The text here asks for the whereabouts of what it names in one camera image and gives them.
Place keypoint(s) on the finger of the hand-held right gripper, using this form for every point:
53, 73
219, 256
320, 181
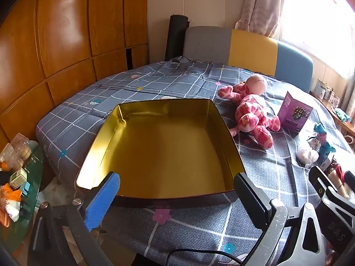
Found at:
319, 178

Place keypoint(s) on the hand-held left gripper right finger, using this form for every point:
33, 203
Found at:
249, 199

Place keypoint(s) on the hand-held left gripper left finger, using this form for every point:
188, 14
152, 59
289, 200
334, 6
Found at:
102, 199

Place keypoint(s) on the red fuzzy sock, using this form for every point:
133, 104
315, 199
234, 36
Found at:
335, 167

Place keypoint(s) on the white plush toy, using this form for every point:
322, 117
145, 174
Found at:
306, 153

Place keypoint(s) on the teal plush toy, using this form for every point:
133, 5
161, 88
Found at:
326, 148

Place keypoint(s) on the gold tin box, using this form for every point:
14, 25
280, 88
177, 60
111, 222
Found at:
166, 149

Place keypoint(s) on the white printed cloth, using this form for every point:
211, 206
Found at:
58, 191

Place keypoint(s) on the small teal toy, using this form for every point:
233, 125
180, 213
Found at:
342, 115

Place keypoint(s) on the purple cardboard box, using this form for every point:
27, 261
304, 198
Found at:
294, 113

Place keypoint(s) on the green glass side table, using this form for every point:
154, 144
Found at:
34, 166

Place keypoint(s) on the light blue plastic clip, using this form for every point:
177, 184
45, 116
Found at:
26, 188

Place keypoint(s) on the small green white box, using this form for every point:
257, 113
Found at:
18, 177

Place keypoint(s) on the jars on window shelf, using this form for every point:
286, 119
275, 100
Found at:
324, 91

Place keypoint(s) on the pink giraffe plush toy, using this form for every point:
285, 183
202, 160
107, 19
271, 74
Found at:
249, 110

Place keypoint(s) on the orange white snack packet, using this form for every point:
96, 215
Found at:
8, 196

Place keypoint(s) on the clear plastic cookie container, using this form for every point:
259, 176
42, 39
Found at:
19, 149

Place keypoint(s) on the grey checked bedsheet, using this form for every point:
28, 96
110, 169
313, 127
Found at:
166, 88

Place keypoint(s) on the bright window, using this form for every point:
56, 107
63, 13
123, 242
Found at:
313, 13

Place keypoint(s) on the wooden wardrobe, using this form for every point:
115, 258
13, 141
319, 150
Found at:
69, 33

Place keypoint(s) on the black rolled mat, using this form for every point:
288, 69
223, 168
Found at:
176, 36

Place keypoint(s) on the beige patterned curtain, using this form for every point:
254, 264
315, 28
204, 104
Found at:
260, 2

